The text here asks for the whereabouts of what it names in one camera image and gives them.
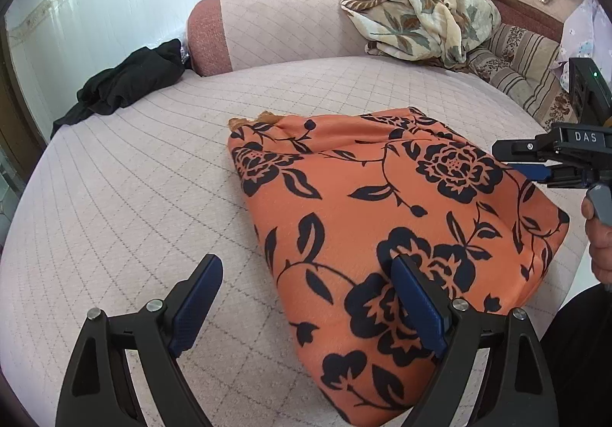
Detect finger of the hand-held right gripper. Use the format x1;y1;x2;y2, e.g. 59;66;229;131
492;133;558;165
507;162;555;184

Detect orange black floral garment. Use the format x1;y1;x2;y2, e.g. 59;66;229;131
227;106;571;427

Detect pink bolster pillow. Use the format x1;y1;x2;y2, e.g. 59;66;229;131
186;0;369;78

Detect lavender printed cloth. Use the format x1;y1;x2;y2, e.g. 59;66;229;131
550;0;612;93

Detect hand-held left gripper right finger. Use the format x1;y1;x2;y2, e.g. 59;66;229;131
389;254;560;427

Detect brown patterned garment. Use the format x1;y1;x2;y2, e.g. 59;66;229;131
228;110;283;131

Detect pink quilted bed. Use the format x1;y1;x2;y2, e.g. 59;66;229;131
0;55;589;427

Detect black clothing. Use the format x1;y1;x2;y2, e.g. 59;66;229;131
50;39;187;127

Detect person's dark pants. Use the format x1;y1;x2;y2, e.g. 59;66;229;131
538;284;612;427

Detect striped floral cushion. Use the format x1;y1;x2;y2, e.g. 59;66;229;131
466;23;581;131

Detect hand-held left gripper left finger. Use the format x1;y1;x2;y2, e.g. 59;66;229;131
55;254;225;427

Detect cream floral blanket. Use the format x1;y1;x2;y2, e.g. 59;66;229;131
337;0;503;70

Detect person's right hand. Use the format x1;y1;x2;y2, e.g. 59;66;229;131
581;197;612;284

